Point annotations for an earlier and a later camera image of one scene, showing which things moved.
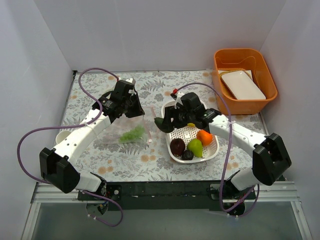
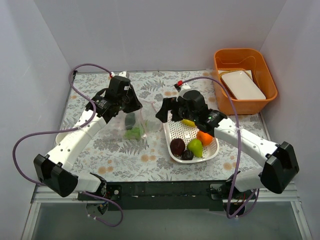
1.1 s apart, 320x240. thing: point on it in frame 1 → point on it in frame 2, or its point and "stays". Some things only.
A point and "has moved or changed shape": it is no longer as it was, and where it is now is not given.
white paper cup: [61, 136] stays
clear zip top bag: [126, 130] has moved or changed shape
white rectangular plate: [242, 86] stays
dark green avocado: [159, 122] → [130, 120]
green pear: [195, 145] stays
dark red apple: [177, 146] stays
